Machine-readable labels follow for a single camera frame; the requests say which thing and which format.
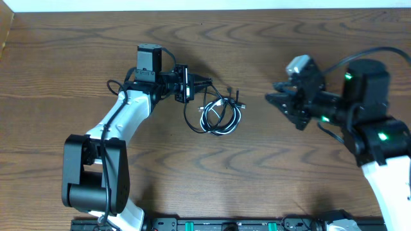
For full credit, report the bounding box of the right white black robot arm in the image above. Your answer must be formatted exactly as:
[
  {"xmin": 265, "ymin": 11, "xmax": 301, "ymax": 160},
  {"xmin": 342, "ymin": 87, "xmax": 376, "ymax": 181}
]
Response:
[{"xmin": 265, "ymin": 55, "xmax": 410, "ymax": 230}]

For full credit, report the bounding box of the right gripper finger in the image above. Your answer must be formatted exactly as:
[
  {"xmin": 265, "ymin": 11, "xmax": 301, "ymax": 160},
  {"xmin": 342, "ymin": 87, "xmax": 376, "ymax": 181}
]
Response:
[
  {"xmin": 273, "ymin": 81, "xmax": 297, "ymax": 92},
  {"xmin": 265, "ymin": 92, "xmax": 293, "ymax": 114}
]

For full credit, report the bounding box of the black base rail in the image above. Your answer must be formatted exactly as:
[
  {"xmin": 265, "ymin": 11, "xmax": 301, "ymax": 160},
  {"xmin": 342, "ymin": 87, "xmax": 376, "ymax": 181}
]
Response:
[{"xmin": 70, "ymin": 210, "xmax": 394, "ymax": 231}]

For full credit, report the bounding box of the white USB cable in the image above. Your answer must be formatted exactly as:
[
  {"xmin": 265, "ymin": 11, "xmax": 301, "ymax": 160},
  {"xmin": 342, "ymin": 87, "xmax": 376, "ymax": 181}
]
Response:
[{"xmin": 197, "ymin": 98, "xmax": 242, "ymax": 135}]

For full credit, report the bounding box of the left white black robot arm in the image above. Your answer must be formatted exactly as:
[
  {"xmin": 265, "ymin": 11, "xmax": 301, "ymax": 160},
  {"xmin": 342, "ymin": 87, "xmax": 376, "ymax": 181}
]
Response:
[{"xmin": 62, "ymin": 44, "xmax": 212, "ymax": 230}]

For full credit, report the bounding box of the black USB cable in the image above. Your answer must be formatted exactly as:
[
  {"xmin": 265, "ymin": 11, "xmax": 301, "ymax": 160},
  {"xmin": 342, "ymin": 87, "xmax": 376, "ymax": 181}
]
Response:
[{"xmin": 182, "ymin": 82, "xmax": 247, "ymax": 136}]

